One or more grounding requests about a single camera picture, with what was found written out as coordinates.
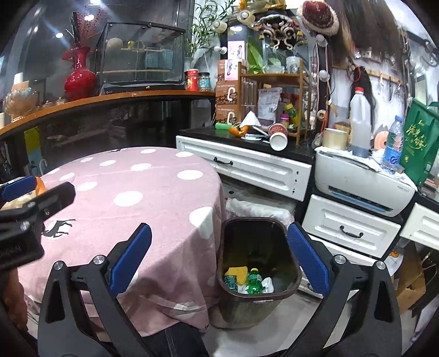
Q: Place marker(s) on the long brown wig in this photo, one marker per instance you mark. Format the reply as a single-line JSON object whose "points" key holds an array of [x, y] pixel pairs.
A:
{"points": [[370, 31]]}

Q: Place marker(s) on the wooden shelf rack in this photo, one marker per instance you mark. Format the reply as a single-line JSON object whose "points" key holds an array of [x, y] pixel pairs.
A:
{"points": [[274, 79]]}

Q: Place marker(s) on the lighted vanity mirror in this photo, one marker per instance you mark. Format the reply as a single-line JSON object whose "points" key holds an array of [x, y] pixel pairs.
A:
{"points": [[324, 68]]}

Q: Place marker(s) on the green bamboo plant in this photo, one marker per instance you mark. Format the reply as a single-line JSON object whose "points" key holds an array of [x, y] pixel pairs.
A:
{"points": [[205, 31]]}

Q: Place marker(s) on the orange peel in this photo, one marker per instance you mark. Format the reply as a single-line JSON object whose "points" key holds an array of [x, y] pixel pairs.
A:
{"points": [[236, 131]]}

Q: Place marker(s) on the curved wooden display counter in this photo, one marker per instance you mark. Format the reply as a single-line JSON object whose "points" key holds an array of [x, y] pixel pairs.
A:
{"points": [[103, 99]]}

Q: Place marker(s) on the small jar with red lid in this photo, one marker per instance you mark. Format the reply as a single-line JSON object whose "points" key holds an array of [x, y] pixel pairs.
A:
{"points": [[284, 122]]}

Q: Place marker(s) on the white low drawer unit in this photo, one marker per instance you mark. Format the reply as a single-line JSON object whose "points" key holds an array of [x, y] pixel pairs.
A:
{"points": [[349, 219]]}

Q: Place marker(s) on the beige tape roll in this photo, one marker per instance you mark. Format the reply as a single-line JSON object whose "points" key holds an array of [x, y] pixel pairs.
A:
{"points": [[336, 139]]}

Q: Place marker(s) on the person's left hand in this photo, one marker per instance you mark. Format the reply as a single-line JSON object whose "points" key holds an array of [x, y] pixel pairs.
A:
{"points": [[15, 295]]}

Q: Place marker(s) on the pink polka dot tablecloth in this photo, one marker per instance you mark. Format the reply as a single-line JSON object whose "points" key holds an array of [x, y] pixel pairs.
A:
{"points": [[137, 192]]}

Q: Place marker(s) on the white paper roll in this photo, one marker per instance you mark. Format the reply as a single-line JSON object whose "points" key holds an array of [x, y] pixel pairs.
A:
{"points": [[19, 77]]}

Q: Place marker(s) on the white tissue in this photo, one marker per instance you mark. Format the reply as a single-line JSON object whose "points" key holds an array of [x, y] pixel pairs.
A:
{"points": [[268, 285]]}

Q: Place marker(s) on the white plastic sack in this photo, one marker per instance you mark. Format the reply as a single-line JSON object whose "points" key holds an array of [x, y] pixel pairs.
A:
{"points": [[260, 207]]}

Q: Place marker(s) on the white printer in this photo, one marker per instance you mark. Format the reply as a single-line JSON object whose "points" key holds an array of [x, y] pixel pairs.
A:
{"points": [[356, 182]]}

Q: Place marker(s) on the glass terrarium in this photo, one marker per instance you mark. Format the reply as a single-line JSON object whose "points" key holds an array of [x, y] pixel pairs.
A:
{"points": [[137, 88]]}

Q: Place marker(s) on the wooden wall hook rack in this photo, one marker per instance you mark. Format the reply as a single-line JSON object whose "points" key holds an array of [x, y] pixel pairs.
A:
{"points": [[377, 73]]}

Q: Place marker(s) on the yellow green bottle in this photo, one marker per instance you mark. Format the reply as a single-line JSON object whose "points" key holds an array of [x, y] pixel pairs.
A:
{"points": [[291, 115]]}

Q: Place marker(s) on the red round hat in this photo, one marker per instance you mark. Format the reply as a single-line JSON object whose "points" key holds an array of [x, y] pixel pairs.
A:
{"points": [[319, 15]]}

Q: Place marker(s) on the white printed cup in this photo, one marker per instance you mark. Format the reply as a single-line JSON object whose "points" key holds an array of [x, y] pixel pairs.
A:
{"points": [[293, 64]]}

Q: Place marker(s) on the white side drawer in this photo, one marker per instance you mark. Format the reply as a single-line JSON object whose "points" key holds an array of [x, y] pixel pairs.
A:
{"points": [[422, 223]]}

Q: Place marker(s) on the ornate beaded headdress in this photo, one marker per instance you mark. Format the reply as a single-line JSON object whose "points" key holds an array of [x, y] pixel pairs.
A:
{"points": [[274, 27]]}

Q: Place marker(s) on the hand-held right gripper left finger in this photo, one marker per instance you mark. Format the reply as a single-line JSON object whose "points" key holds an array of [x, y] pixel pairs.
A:
{"points": [[132, 257]]}

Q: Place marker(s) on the red tin can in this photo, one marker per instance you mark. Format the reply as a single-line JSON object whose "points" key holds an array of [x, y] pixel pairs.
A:
{"points": [[192, 80]]}

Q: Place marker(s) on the white drawer cabinet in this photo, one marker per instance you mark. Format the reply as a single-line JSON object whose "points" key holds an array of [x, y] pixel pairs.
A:
{"points": [[253, 168]]}

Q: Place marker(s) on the orange and beige snack bag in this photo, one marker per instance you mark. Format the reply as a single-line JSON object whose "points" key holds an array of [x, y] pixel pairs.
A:
{"points": [[40, 185]]}

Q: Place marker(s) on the red ceramic vase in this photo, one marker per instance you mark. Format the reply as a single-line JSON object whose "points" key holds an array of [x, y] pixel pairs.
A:
{"points": [[80, 84]]}

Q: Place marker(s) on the green and white milk carton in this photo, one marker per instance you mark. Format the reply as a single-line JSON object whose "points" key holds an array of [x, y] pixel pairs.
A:
{"points": [[229, 282]]}

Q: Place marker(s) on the yellow and blue box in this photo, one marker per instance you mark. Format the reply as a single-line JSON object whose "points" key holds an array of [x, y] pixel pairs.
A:
{"points": [[32, 144]]}

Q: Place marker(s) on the red berry branches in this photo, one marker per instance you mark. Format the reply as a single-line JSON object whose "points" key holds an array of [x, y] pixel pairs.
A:
{"points": [[85, 29]]}

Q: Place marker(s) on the pink printed box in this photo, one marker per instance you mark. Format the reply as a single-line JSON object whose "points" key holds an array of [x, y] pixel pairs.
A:
{"points": [[235, 70], [237, 50]]}

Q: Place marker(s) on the clear glass cup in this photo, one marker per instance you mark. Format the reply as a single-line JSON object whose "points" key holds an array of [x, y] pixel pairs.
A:
{"points": [[274, 69]]}

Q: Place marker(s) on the glass jar with blue contents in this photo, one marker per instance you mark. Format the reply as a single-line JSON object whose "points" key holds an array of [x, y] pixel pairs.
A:
{"points": [[204, 82]]}

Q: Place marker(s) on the beige small box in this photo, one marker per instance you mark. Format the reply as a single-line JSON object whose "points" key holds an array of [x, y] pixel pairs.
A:
{"points": [[22, 86]]}

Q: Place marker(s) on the gold lotus bowl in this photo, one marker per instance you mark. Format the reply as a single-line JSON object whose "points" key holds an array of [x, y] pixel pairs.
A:
{"points": [[20, 101]]}

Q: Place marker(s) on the sunflower bouquet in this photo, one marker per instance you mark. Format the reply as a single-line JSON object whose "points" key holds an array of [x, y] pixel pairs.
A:
{"points": [[247, 5]]}

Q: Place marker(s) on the green shopping bag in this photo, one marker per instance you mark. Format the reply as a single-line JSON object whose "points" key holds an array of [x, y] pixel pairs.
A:
{"points": [[418, 147]]}

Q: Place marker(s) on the brown trash bin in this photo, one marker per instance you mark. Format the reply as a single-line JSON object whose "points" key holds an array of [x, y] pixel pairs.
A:
{"points": [[247, 312]]}

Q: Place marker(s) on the white flat device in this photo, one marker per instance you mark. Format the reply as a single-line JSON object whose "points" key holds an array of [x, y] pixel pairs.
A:
{"points": [[253, 137]]}

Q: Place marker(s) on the person's leg in jeans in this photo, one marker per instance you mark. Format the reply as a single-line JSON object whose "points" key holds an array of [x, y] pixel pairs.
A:
{"points": [[181, 340]]}

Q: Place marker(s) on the large clear plastic jug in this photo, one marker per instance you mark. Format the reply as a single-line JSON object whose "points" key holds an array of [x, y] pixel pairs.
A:
{"points": [[360, 127]]}

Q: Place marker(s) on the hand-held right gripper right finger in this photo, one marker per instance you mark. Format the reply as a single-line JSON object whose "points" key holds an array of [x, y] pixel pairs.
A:
{"points": [[308, 261]]}

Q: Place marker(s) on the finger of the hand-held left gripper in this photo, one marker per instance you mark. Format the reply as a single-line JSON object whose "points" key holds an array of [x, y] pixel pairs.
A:
{"points": [[56, 197], [19, 188]]}

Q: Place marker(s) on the crushed green plastic bottle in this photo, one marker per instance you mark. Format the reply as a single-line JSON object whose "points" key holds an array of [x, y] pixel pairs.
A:
{"points": [[253, 283]]}

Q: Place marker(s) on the water bottle with blue label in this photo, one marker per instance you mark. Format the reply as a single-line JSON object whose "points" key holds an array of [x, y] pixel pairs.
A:
{"points": [[392, 151]]}

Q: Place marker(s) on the red paper cup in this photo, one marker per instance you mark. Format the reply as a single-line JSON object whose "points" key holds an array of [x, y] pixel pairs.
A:
{"points": [[277, 132]]}

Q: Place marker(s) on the green leaf package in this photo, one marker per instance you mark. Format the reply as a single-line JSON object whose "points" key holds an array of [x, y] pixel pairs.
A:
{"points": [[255, 55]]}

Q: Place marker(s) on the white face mask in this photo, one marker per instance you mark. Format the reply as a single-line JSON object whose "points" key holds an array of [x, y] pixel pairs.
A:
{"points": [[251, 120]]}

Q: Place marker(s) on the green roll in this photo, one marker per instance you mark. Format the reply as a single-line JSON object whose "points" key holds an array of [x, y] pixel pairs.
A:
{"points": [[223, 126]]}

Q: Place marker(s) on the pink round disc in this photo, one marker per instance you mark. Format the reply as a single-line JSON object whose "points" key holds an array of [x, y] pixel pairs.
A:
{"points": [[380, 140]]}

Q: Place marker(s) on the clear plastic boxes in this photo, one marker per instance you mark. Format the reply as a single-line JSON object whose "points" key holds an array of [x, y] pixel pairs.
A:
{"points": [[249, 91]]}

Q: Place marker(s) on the black hanging wig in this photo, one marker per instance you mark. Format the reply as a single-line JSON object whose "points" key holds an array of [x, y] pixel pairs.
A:
{"points": [[363, 85]]}

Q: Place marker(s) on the cardboard box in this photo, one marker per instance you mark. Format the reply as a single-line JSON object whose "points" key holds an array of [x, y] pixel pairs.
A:
{"points": [[410, 288]]}

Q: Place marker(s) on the yellow foam fruit net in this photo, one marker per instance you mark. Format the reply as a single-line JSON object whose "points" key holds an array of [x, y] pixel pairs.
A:
{"points": [[236, 273]]}

